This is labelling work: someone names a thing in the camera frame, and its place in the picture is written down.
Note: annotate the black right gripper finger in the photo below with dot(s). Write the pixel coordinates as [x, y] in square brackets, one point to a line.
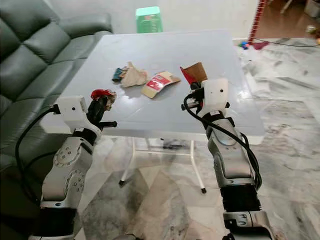
[199, 87]
[193, 87]

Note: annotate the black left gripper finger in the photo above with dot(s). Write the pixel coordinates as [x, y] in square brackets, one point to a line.
[91, 112]
[100, 111]

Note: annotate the red wrapper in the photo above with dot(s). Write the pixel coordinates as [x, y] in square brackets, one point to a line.
[102, 94]

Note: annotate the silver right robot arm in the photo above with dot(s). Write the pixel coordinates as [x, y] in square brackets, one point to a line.
[232, 160]

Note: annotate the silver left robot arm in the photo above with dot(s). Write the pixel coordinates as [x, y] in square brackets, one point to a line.
[65, 170]

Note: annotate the red and tan packet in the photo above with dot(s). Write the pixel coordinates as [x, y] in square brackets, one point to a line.
[160, 83]

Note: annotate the dark crumpled wrapper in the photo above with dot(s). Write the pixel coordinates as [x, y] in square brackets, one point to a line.
[118, 74]

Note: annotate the white folding table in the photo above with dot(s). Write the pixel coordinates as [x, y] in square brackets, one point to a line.
[230, 60]

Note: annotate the beige crumpled paper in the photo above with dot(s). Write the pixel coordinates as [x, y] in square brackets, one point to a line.
[135, 76]

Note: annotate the dark green leather sofa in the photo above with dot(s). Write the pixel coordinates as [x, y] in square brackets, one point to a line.
[45, 65]

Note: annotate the red cloth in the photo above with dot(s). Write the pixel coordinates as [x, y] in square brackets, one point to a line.
[260, 45]

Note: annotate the green plastic stool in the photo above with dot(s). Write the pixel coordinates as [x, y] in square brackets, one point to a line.
[148, 20]

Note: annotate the red brick pillar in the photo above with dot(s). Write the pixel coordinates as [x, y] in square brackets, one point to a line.
[259, 20]

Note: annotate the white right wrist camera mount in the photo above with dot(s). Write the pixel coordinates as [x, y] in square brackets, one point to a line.
[216, 94]

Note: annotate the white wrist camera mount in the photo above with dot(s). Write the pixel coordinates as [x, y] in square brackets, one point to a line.
[70, 111]
[216, 94]

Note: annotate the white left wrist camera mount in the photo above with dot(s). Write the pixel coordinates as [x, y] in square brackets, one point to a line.
[70, 111]

